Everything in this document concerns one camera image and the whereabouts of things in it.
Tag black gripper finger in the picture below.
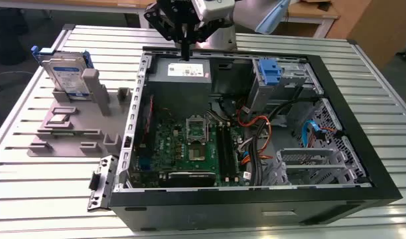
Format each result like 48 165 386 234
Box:
186 22 227 62
144 6 188 62

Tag hard disk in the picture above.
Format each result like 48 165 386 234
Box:
29 45 94 102

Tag grey metal disk bay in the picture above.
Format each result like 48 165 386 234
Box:
274 147 359 185

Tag blue drive latch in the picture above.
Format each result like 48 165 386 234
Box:
258 58 282 86

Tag grey power supply unit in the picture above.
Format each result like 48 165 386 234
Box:
145 57 213 118

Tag grey optical drive cage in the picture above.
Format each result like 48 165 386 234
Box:
247 57 323 115

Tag metal socket cover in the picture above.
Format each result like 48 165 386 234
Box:
185 115 210 145

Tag grey parts rack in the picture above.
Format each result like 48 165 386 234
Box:
26 69 134 158

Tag black office chair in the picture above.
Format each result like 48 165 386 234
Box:
0 7 29 66

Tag black RAM slot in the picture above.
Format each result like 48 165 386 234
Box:
222 121 239 182
214 122 230 182

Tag green motherboard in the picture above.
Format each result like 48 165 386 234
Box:
132 109 253 187

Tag CPU socket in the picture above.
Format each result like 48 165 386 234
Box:
188 145 210 162

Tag silver CPU chip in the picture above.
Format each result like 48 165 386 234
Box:
48 115 70 125

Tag green RAM stick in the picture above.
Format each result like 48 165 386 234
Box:
38 129 101 137

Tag wooden cabinet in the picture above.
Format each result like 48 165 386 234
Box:
325 0 406 70

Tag black graphics card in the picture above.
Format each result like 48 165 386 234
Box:
158 171 217 188

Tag black PC case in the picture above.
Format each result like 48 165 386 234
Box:
108 45 403 232

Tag thin red wire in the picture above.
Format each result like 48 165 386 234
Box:
140 96 154 147

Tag wooden desk white frame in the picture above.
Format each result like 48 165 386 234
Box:
9 0 342 38

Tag white floor cable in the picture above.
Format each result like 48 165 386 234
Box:
0 71 34 78

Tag blue data wire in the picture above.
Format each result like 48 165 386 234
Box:
302 120 323 149

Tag orange black power wire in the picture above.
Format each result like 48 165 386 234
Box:
314 127 343 144

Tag black cable bundle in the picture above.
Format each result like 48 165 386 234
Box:
249 98 319 186

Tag grey case side bracket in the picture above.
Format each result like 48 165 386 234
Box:
86 154 120 212

